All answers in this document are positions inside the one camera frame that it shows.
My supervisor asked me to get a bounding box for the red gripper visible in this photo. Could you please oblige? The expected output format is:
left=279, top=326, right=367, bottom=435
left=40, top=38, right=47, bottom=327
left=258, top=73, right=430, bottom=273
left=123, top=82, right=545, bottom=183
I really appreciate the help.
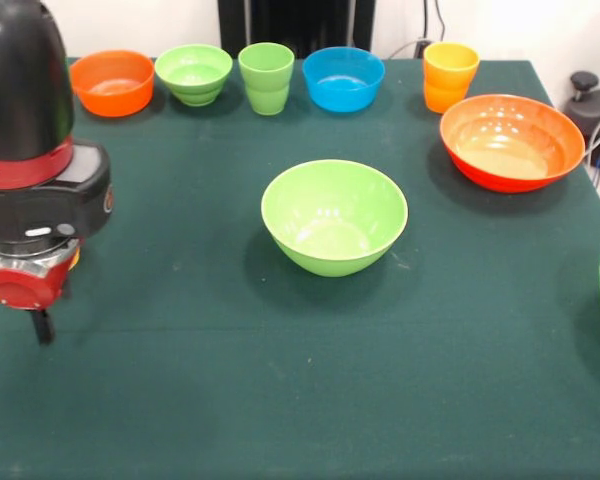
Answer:
left=0, top=239, right=81, bottom=346

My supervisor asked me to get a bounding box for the small orange plastic bowl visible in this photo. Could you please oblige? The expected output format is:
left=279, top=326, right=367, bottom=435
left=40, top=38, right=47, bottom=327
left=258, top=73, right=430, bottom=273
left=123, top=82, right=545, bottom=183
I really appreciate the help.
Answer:
left=69, top=49, right=157, bottom=118

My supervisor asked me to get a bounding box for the dark green table cloth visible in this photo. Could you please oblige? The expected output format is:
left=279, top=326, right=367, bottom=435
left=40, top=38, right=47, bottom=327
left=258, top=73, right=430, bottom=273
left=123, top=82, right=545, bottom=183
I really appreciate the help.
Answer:
left=0, top=57, right=600, bottom=480

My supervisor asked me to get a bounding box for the small green plastic bowl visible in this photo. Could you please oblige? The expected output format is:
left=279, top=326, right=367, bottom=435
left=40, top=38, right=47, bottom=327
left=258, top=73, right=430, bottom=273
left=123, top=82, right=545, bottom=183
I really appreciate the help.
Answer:
left=154, top=43, right=234, bottom=107

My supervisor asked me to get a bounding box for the green plastic cup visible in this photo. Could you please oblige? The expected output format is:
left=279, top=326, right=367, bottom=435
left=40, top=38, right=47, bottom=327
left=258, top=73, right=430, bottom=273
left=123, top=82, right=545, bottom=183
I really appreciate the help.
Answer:
left=237, top=42, right=296, bottom=117

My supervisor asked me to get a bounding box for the blue plastic bowl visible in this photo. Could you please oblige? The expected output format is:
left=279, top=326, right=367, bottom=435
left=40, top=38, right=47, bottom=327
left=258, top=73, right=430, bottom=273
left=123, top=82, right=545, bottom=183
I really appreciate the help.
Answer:
left=301, top=46, right=386, bottom=113

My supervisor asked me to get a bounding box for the large orange plastic bowl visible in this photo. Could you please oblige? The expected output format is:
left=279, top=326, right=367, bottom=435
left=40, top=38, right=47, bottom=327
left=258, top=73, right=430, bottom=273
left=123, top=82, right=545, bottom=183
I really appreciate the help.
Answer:
left=439, top=93, right=587, bottom=194

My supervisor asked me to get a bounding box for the black knobbed equipment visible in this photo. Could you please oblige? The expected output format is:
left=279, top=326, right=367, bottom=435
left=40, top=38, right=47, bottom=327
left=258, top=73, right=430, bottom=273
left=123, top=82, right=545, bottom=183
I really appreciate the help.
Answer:
left=564, top=71, right=600, bottom=169

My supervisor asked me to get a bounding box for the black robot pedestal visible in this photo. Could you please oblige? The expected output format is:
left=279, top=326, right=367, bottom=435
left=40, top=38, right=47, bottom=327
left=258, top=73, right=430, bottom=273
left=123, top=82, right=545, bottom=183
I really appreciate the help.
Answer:
left=217, top=0, right=376, bottom=60

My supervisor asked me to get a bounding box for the thin black cable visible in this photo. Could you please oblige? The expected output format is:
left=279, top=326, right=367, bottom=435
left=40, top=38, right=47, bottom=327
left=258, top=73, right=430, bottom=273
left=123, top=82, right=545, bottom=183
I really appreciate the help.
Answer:
left=432, top=0, right=449, bottom=45

